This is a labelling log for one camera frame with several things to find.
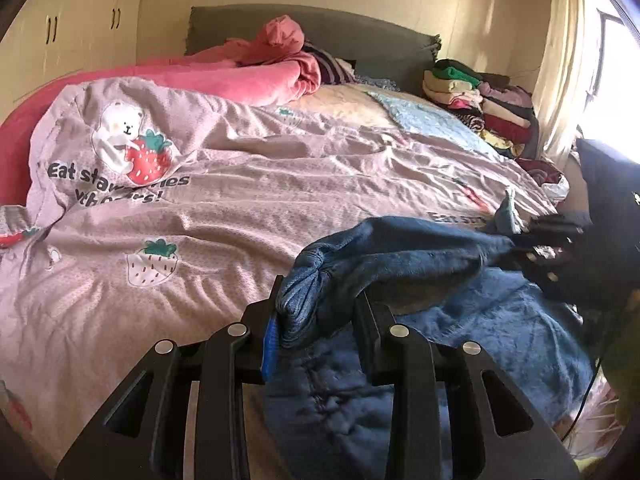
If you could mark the cream built-in wardrobe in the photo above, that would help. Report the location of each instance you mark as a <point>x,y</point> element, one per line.
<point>50,39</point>

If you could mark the grey upholstered headboard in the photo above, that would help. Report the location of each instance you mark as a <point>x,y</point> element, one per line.
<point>380,49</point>

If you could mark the cream window curtain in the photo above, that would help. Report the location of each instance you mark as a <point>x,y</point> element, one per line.
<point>560,81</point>

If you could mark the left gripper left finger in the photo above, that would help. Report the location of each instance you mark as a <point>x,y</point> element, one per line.
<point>139,432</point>

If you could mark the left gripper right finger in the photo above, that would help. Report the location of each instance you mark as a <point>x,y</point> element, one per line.
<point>495,432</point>

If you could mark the pink fleece blanket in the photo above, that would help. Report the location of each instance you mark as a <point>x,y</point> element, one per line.
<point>270,69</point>

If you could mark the striped dark garment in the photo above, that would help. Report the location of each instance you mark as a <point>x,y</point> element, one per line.
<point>333,71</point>

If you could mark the pink strawberry print duvet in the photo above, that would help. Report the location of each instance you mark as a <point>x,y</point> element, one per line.
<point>161,213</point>

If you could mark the stack of folded clothes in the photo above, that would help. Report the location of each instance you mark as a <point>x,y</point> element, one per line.
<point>501,114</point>

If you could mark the light blue patterned sheet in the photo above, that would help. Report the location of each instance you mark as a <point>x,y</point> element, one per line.
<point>431,121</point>

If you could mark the blue denim pants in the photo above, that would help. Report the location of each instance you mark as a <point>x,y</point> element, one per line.
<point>328,420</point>

